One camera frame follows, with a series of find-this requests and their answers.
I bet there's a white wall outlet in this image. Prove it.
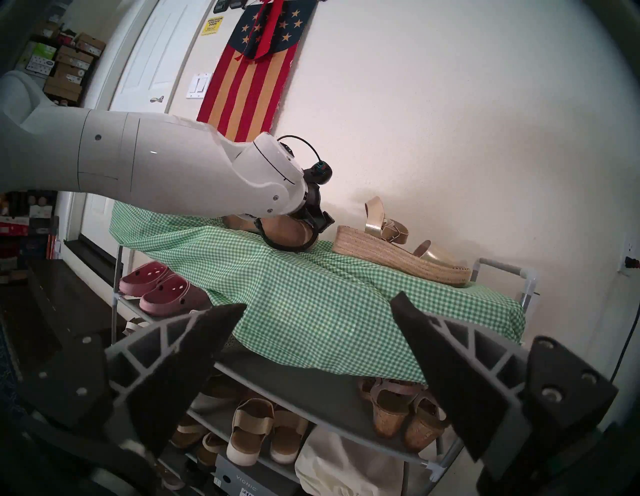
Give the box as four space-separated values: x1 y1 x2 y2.
619 232 640 275

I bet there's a black door step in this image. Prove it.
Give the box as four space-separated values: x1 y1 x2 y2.
64 239 118 288

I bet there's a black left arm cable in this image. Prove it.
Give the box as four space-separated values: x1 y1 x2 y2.
254 135 323 253

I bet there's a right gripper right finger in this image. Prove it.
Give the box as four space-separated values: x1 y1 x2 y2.
390 292 619 462

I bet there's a pink slip-on shoe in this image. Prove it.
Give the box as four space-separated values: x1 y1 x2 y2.
139 274 211 317
119 261 173 297

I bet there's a grey metal shoe rack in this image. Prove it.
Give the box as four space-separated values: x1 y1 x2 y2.
111 245 538 496

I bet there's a beige espadrille platform sandal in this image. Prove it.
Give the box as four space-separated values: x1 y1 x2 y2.
332 196 472 288
222 214 317 251

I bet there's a red black power cable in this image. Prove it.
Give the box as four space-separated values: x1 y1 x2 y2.
609 257 640 383

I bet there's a green gingham cloth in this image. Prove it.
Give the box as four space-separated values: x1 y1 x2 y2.
109 201 527 383

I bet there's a white panel door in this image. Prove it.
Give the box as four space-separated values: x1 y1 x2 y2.
80 0 216 256

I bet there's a white light switch plate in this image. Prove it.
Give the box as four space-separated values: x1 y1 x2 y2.
186 72 213 100

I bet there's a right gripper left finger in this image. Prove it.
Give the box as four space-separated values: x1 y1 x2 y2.
19 302 247 458

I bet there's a cream canvas drawstring bag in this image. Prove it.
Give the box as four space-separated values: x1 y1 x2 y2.
295 425 406 496

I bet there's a large grey Vionic shoebox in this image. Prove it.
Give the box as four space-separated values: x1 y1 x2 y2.
213 454 301 496

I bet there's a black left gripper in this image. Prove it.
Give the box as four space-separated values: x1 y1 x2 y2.
289 161 336 235

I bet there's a striped flag wall hanging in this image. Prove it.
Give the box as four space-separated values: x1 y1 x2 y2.
196 0 318 143

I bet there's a beige strap white-sole sandal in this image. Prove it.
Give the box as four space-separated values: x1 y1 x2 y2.
270 407 310 465
226 397 275 467

